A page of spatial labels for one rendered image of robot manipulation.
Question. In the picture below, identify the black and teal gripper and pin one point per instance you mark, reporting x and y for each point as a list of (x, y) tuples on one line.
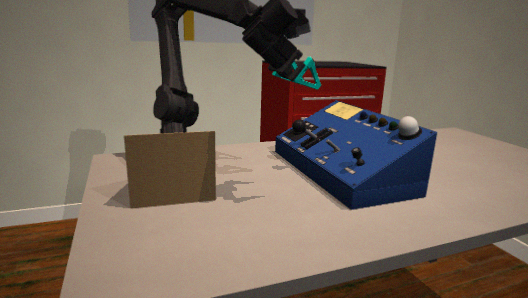
[(282, 67)]

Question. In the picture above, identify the blue control panel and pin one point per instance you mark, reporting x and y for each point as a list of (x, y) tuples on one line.
[(396, 161)]

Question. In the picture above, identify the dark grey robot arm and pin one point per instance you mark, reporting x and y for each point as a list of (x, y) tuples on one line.
[(275, 16)]

